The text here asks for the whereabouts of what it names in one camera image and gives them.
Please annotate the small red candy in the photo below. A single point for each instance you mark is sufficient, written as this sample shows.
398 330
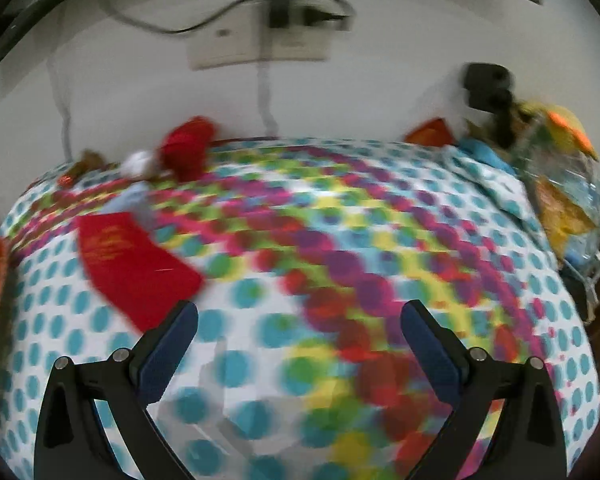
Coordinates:
67 180

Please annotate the black stand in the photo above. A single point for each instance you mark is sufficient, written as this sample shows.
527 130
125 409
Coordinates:
487 87

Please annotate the yellow knitted toy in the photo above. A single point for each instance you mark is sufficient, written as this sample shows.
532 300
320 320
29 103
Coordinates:
565 125

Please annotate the red orange box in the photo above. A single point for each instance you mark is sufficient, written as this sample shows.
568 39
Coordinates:
432 134

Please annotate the red envelope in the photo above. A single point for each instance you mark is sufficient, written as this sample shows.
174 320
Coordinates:
130 265

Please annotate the blue fabric piece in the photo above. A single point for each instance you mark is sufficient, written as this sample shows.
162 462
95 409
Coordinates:
485 154

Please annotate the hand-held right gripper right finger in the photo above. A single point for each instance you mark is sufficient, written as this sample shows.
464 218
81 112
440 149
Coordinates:
432 357

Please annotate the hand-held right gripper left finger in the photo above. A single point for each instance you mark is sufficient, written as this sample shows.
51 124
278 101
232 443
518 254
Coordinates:
166 357

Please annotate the white wall power outlet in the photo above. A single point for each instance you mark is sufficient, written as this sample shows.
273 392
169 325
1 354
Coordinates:
220 51

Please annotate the red knitted ball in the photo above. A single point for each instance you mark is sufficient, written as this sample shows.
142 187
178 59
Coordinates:
187 147

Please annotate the brown wrapper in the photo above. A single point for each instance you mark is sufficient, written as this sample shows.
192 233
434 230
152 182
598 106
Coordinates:
90 160

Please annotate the polka dot tablecloth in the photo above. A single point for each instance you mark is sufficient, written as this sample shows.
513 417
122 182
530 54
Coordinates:
305 240

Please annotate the light blue cloth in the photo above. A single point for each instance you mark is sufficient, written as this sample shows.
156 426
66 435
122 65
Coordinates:
130 202

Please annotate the white blue small cloth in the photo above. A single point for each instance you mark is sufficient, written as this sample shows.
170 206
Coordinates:
140 162

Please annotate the clear plastic bag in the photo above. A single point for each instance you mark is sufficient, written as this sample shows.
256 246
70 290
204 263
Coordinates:
565 205

